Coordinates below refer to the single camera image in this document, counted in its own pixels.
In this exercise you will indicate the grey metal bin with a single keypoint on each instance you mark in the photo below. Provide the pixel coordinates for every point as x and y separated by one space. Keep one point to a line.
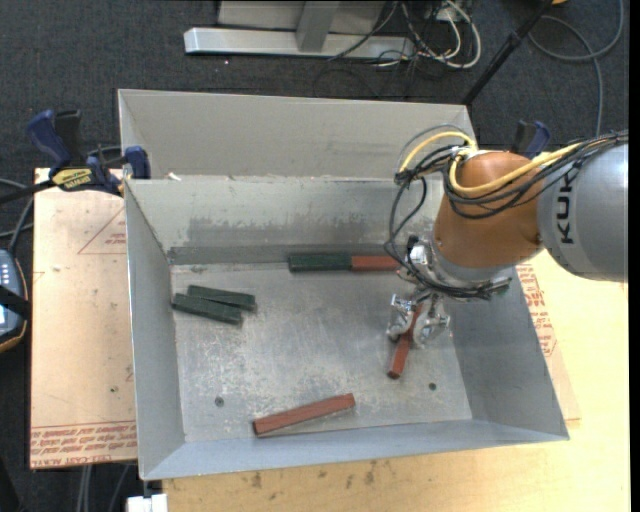
310 345

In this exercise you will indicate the brown cardboard board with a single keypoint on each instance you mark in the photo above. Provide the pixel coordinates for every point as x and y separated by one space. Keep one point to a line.
75 310

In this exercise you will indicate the dark green flat block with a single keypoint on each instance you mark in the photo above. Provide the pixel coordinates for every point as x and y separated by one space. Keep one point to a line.
205 309
225 297
320 262

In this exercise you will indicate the red-brown block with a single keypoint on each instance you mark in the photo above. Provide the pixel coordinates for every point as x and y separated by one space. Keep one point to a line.
400 357
375 263
305 415

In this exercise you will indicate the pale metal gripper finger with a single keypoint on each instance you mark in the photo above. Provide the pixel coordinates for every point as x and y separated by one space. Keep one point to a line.
433 320
400 315

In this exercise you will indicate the black cylinder on white bracket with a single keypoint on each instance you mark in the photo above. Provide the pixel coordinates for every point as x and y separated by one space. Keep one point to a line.
419 255

